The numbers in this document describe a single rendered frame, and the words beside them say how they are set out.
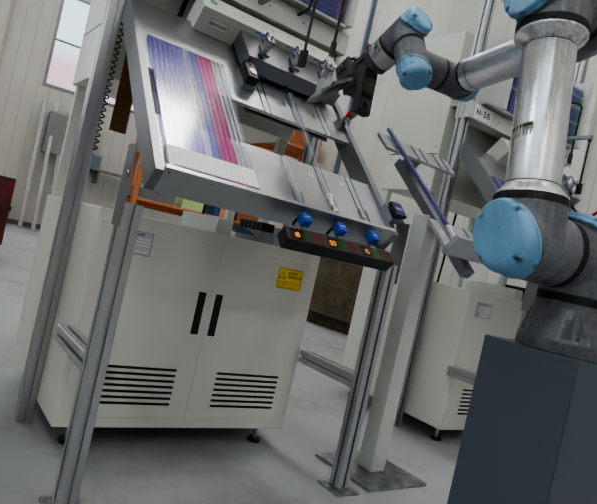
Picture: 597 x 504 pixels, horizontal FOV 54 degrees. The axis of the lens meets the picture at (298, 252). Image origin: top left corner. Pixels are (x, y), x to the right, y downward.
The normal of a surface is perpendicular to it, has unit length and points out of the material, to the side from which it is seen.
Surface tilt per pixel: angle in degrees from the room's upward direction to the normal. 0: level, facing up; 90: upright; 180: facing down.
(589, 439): 90
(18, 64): 90
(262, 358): 90
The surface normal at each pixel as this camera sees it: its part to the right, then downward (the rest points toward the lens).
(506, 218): -0.89, -0.07
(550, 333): -0.57, -0.44
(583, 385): 0.51, 0.11
